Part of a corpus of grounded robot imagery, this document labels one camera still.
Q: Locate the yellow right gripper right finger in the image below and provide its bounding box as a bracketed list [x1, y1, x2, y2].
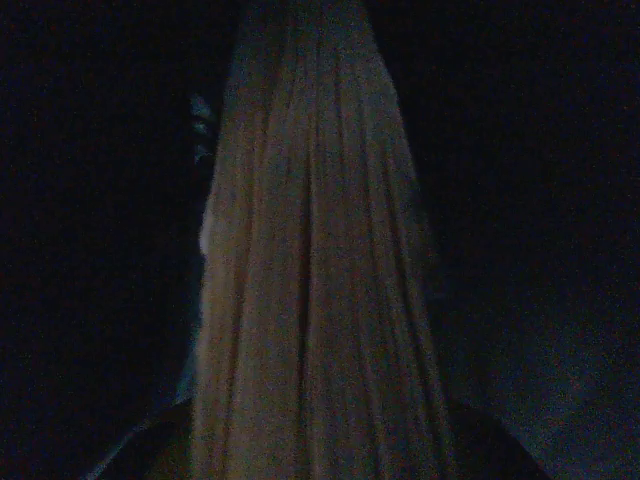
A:
[442, 399, 551, 480]

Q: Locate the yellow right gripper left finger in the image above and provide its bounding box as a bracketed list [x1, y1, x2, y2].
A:
[84, 399, 201, 480]

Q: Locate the dark blue book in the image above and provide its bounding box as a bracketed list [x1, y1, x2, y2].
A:
[192, 0, 451, 480]

